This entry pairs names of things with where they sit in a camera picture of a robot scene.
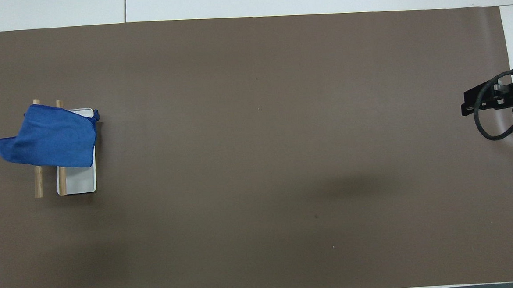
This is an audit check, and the white tray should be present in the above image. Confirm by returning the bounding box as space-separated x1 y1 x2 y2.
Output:
53 107 98 196

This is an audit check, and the black cable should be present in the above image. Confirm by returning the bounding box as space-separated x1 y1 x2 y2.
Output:
471 69 513 142

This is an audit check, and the wooden rod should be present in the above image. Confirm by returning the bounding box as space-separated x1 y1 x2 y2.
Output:
53 100 69 196
30 99 46 199

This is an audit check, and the blue towel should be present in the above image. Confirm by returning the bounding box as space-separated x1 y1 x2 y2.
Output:
0 101 103 172

